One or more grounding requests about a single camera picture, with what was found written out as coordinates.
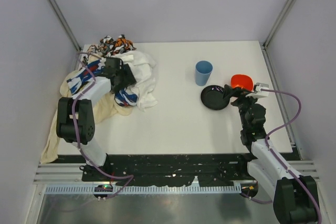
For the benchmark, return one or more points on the aluminium corner post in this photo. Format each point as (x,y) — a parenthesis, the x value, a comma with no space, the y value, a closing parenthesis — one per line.
(288,5)
(64,24)

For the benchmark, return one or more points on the right aluminium corner post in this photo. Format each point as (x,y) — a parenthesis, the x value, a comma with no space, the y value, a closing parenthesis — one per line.
(288,5)

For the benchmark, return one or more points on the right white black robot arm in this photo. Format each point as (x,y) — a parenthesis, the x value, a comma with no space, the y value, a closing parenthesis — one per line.
(294,196)

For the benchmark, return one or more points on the orange black patterned cloth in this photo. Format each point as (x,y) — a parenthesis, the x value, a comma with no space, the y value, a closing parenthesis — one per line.
(106,48)

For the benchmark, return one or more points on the aluminium frame rail front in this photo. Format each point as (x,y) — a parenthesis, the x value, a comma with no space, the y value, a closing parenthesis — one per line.
(70,172)

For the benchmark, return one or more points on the orange plastic bowl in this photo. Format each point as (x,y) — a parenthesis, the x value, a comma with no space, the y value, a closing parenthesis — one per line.
(242,81)

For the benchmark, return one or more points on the white slotted cable duct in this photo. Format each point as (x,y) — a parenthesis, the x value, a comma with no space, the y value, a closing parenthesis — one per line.
(194,188)

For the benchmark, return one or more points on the black round plate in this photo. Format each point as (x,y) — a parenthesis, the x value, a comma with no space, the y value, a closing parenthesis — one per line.
(214,97)

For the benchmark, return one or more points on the red white blue patterned cloth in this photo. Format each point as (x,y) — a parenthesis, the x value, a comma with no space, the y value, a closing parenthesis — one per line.
(89,84)

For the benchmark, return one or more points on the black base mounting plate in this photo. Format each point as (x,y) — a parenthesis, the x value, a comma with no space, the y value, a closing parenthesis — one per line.
(171,170)

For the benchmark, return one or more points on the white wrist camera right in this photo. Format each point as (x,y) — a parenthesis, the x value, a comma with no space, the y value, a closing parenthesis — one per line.
(260,90)

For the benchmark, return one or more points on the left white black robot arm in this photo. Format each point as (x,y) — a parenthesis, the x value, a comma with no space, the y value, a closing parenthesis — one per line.
(76,125)

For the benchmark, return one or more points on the left aluminium corner post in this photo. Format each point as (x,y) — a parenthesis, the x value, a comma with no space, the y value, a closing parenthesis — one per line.
(64,24)

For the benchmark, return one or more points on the blue plastic cup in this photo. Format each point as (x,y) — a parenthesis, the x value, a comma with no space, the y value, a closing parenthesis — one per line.
(203,70)

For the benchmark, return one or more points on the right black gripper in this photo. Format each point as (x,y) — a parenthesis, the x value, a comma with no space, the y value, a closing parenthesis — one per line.
(238,95)

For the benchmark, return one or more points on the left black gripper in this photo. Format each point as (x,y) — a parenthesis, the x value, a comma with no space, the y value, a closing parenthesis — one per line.
(127,76)

